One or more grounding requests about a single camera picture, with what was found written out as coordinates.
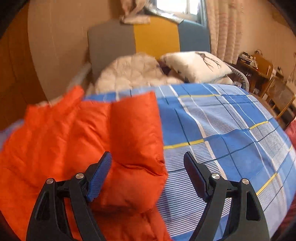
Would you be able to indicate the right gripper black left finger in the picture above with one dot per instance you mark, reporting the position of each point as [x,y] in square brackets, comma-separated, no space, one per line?
[49,219]

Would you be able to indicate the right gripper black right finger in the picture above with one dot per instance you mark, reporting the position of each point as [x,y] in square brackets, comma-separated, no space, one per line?
[246,220]

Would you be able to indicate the orange quilted down jacket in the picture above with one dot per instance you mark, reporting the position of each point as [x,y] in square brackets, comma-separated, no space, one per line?
[57,141]

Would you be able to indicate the blue plaid bed sheet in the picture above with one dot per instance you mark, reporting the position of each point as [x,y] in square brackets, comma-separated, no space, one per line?
[229,131]

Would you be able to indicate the wooden rattan chair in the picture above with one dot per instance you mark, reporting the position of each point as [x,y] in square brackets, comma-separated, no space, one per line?
[281,95]

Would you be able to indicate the wooden wardrobe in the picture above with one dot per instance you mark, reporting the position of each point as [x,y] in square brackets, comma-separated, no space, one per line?
[20,85]

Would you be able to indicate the wooden desk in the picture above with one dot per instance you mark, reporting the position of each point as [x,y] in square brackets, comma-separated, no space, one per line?
[257,69]

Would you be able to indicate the white patterned pillow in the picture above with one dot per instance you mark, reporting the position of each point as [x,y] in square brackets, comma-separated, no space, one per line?
[196,66]

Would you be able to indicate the grey yellow blue headboard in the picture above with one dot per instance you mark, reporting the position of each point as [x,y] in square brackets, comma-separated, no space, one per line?
[112,39]

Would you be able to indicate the right floral curtain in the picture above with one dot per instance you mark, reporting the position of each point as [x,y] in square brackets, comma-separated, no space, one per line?
[225,27]

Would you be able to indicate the floral curtain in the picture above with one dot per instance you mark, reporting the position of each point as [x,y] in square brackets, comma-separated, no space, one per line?
[134,12]
[225,27]

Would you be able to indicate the window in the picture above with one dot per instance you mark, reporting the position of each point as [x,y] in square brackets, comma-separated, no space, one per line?
[192,10]

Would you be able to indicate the left floral curtain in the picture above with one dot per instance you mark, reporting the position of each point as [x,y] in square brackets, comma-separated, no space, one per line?
[134,12]

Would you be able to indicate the grey bed side rail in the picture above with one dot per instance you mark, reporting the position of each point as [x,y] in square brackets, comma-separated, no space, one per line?
[80,79]

